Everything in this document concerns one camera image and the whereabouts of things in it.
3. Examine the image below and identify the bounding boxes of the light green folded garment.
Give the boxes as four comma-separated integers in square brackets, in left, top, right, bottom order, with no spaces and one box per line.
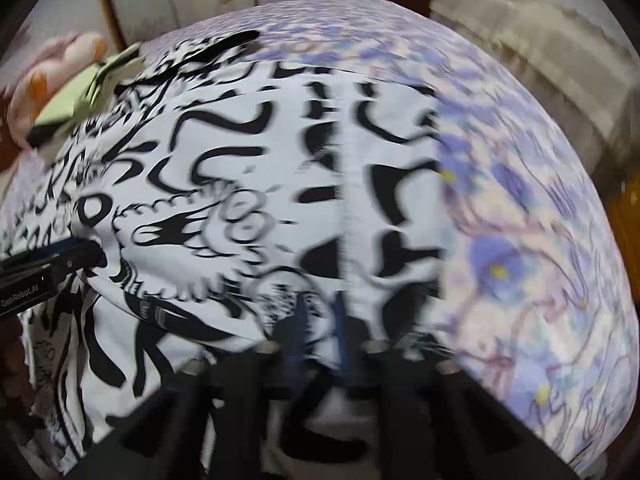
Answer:
[35,42,147,132]

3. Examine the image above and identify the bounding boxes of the black white printed shirt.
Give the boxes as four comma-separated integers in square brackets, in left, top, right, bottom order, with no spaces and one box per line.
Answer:
[0,30,448,480]

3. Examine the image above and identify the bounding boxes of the black folded garment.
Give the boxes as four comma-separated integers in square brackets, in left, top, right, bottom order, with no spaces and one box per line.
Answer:
[22,122,71,150]

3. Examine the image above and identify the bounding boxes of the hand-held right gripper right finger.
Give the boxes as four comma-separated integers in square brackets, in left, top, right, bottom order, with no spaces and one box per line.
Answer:
[331,299,581,480]

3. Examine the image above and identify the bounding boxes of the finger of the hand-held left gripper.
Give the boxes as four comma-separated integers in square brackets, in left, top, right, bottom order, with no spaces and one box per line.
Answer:
[49,238,109,274]

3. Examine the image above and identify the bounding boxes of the rolled pink bear quilt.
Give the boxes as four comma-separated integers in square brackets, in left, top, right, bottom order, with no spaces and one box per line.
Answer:
[0,30,110,148]

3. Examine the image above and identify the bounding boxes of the beige lace covered cabinet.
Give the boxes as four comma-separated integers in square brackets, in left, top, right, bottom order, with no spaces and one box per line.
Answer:
[430,0,640,177]

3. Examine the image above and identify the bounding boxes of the purple cat print blanket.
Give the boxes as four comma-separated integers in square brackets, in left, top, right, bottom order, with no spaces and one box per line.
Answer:
[0,0,638,480]

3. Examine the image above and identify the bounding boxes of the wooden nightstand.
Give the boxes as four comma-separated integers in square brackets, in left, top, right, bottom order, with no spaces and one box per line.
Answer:
[605,175,640,302]

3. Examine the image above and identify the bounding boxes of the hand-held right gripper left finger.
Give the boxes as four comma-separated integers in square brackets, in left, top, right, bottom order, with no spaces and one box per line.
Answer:
[65,302,322,480]

